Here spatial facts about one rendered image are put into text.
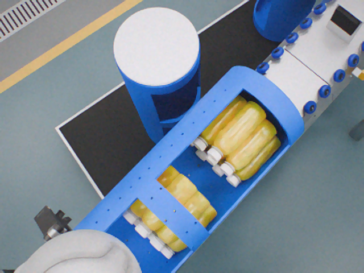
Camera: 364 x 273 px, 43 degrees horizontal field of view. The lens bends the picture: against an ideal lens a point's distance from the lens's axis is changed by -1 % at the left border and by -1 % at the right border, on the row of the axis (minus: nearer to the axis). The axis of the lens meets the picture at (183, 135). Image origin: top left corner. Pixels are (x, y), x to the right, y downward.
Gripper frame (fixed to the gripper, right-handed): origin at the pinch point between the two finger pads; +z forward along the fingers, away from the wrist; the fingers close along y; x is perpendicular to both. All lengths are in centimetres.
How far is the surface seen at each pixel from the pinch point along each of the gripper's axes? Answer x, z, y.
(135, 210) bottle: 11, 54, 2
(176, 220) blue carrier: 14.9, 42.6, 11.4
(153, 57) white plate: 51, 68, -25
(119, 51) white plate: 45, 70, -35
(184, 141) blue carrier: 32, 45, 0
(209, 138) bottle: 39, 52, 5
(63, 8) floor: 75, 189, -103
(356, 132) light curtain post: 116, 143, 66
